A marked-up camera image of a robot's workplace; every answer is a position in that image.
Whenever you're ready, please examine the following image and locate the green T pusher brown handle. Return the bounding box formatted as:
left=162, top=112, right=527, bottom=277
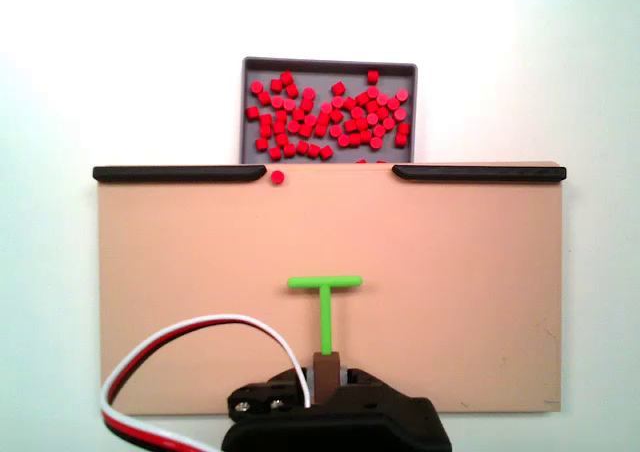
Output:
left=287, top=275, right=364, bottom=407

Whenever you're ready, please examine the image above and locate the black guide rail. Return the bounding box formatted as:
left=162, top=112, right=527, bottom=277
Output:
left=92, top=165, right=267, bottom=183
left=391, top=164, right=568, bottom=183

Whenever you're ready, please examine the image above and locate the pink board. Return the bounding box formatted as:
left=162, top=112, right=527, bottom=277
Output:
left=94, top=160, right=566, bottom=416

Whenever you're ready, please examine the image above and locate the grey tray container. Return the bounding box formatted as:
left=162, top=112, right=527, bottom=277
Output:
left=240, top=56, right=419, bottom=166

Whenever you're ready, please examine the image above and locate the red white black servo cable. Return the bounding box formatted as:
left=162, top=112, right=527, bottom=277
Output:
left=99, top=313, right=314, bottom=452

